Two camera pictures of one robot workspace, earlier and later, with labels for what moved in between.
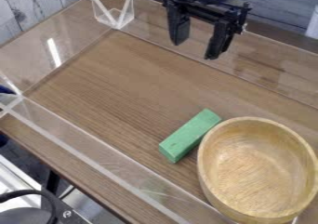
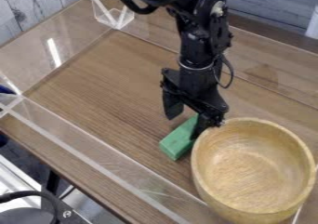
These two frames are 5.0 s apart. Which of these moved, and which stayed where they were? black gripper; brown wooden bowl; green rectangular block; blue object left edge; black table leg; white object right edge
Moved: brown wooden bowl; black gripper
Stayed: blue object left edge; black table leg; green rectangular block; white object right edge
